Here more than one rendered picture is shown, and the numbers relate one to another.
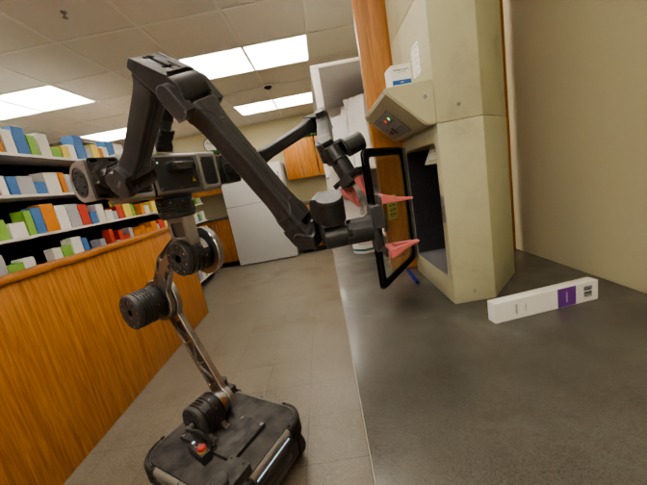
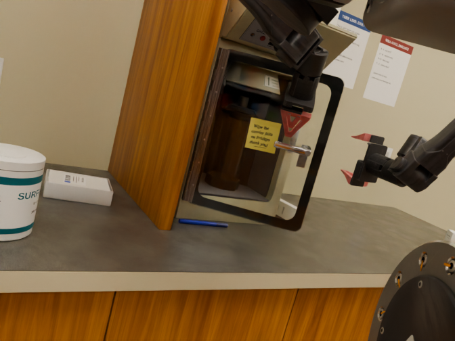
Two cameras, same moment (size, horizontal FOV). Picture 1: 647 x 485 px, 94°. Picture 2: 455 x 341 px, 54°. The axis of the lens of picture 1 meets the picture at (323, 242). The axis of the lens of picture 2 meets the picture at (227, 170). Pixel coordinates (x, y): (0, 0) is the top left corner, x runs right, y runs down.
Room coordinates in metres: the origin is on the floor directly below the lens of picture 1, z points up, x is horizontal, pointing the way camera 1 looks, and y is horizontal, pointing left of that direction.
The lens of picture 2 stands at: (1.61, 0.66, 1.30)
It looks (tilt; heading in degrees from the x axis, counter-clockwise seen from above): 10 degrees down; 237
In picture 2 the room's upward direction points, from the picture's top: 15 degrees clockwise
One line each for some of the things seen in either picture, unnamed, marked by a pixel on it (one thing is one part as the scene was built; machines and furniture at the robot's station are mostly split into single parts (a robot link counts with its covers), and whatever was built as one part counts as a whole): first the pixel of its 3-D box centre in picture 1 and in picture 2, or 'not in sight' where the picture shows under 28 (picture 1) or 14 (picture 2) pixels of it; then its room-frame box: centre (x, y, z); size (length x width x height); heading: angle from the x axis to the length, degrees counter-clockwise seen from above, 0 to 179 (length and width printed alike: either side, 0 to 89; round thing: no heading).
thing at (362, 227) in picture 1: (363, 229); (378, 166); (0.67, -0.09, 1.21); 0.07 x 0.07 x 0.10; 88
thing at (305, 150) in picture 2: not in sight; (292, 147); (0.90, -0.16, 1.20); 0.10 x 0.05 x 0.03; 144
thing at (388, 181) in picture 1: (392, 213); (262, 142); (0.94, -0.23, 1.19); 0.30 x 0.01 x 0.40; 144
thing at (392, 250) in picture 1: (397, 238); (355, 170); (0.66, -0.16, 1.17); 0.09 x 0.07 x 0.07; 88
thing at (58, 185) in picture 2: not in sight; (78, 187); (1.31, -0.45, 0.96); 0.16 x 0.12 x 0.04; 170
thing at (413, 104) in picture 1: (394, 119); (291, 36); (0.92, -0.27, 1.46); 0.32 x 0.12 x 0.10; 179
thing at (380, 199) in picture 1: (392, 207); (363, 145); (0.66, -0.16, 1.24); 0.09 x 0.07 x 0.07; 88
